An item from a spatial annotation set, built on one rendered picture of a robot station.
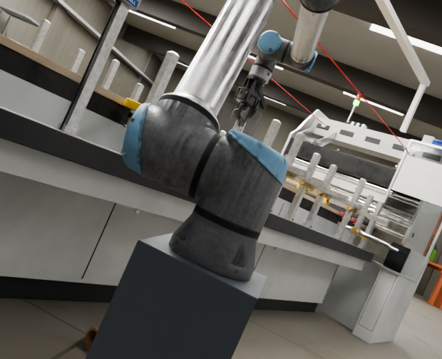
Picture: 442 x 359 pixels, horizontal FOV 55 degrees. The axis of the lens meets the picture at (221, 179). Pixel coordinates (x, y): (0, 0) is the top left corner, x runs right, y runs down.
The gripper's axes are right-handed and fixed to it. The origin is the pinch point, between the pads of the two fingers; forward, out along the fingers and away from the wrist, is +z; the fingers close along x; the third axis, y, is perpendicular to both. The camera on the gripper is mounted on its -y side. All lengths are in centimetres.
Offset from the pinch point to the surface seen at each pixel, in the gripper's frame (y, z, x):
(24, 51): 81, 14, -27
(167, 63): 43.4, -4.7, -6.7
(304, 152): -238, -38, -111
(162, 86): 41.7, 3.5, -6.2
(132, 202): 30, 48, -8
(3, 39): 89, 14, -27
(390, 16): -149, -142, -37
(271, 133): -31.5, -6.3, -6.1
